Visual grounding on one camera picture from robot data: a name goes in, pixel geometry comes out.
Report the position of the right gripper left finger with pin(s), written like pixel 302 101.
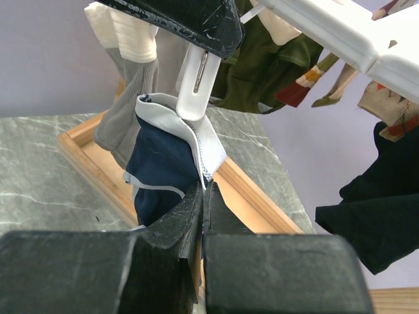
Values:
pixel 151 270

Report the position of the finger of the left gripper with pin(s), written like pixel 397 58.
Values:
pixel 183 19

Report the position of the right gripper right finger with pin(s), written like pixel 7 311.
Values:
pixel 247 272

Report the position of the navy blue white-trimmed underwear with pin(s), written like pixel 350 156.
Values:
pixel 170 156

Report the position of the white plastic clip hanger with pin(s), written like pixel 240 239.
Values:
pixel 344 28

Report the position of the olive green hanging underwear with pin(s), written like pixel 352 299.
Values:
pixel 272 55

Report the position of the grey hanging underwear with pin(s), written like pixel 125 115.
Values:
pixel 119 127

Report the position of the black hanging underwear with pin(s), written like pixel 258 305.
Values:
pixel 378 214

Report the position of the striped hanging sock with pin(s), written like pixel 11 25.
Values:
pixel 295 93

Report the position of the wooden clothes rack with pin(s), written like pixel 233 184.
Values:
pixel 129 189

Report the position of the orange patterned hanging sock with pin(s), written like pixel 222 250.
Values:
pixel 399 114

